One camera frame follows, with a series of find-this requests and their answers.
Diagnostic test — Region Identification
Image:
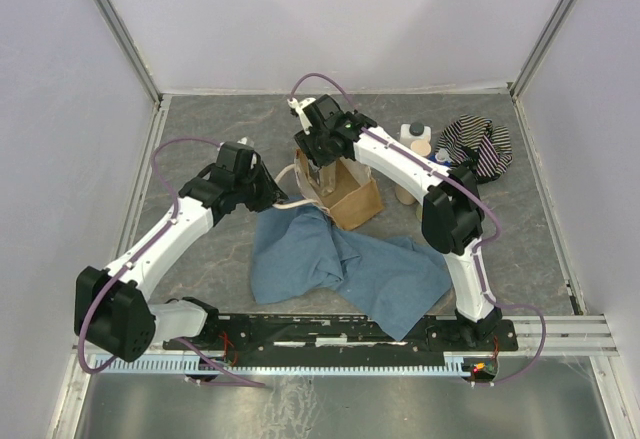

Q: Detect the clear square bottle grey cap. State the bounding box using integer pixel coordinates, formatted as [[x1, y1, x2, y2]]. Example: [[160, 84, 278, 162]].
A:
[[309, 162, 336, 197]]

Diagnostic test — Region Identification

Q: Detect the watermelon print canvas bag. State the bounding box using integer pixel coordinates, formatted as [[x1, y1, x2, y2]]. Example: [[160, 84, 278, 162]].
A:
[[275, 149, 384, 231]]

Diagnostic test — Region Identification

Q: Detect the white square bottle grey cap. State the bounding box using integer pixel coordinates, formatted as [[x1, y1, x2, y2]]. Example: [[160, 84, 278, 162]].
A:
[[399, 121, 431, 148]]

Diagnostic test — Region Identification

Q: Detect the beige pump bottle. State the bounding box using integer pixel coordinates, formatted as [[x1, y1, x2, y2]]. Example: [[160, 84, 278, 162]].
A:
[[395, 139, 431, 205]]

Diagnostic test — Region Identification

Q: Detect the orange bottle blue sprayer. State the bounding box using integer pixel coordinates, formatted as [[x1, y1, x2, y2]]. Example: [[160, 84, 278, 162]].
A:
[[434, 149, 452, 167]]

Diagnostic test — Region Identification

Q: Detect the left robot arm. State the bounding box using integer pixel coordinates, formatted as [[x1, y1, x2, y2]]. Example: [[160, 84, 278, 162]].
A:
[[74, 142, 287, 362]]

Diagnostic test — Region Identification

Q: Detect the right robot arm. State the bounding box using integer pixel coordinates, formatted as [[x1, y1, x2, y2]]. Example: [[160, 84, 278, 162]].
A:
[[287, 95, 502, 350]]

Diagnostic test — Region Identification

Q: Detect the blue cloth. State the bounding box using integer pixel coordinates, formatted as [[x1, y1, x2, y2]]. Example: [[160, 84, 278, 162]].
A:
[[250, 206, 452, 340]]

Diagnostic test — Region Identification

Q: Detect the black white striped cloth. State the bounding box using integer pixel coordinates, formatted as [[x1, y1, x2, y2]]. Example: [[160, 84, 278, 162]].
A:
[[434, 114, 513, 183]]

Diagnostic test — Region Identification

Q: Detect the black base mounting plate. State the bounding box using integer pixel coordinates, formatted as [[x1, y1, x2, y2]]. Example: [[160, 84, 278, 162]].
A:
[[191, 313, 518, 368]]

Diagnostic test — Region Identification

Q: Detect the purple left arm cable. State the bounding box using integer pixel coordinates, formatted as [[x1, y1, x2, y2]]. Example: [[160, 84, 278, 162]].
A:
[[75, 137, 266, 390]]

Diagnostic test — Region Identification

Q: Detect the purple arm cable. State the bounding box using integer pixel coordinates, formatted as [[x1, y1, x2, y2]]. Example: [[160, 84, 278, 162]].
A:
[[75, 137, 266, 390], [289, 72, 547, 388]]

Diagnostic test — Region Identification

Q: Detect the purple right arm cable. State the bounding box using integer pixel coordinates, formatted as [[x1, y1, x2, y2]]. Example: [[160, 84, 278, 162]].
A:
[[289, 72, 547, 388]]

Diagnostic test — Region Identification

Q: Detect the light blue cable comb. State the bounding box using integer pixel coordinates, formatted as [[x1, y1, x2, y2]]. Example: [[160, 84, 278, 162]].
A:
[[93, 351, 481, 375]]

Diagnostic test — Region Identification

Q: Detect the aluminium frame rail front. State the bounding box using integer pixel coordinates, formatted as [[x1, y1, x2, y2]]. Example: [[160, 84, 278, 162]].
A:
[[72, 313, 621, 358]]

